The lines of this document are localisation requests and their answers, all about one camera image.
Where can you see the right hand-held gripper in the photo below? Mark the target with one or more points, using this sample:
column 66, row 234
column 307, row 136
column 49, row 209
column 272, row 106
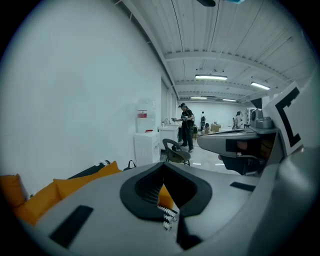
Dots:
column 287, row 117

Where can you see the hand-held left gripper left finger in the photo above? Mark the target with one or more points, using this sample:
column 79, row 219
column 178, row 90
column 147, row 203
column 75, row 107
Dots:
column 105, row 225

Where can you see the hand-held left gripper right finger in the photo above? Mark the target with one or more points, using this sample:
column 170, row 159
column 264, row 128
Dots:
column 220, row 200

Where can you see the black backpack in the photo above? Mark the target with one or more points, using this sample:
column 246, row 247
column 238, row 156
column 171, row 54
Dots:
column 131, row 165

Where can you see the person's right hand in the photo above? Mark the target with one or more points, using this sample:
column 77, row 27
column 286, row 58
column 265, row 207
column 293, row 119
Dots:
column 242, row 145

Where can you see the ceiling tube light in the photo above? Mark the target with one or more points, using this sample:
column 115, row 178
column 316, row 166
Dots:
column 198, row 98
column 229, row 100
column 211, row 77
column 260, row 85

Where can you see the orange sofa cushion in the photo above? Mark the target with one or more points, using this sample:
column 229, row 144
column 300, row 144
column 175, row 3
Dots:
column 80, row 183
column 37, row 202
column 10, row 188
column 165, row 197

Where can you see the black and white zigzag cloth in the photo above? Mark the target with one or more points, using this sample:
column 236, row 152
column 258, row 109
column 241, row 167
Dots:
column 169, row 218

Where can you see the black zigzag-edged pillow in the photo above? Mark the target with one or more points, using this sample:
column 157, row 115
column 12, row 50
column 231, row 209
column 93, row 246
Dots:
column 91, row 169

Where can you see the dark wicker chair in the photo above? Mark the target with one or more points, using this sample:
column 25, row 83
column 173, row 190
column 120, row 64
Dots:
column 176, row 152

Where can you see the cardboard box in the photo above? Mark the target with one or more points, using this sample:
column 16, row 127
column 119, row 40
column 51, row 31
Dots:
column 216, row 127

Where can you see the white sink cabinet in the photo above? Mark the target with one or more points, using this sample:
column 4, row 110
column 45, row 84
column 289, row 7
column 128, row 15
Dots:
column 168, row 136

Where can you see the white water dispenser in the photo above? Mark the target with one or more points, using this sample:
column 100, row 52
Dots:
column 146, row 148

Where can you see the clear water bottle red label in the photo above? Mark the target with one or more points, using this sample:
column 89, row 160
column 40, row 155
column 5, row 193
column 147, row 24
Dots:
column 145, row 115

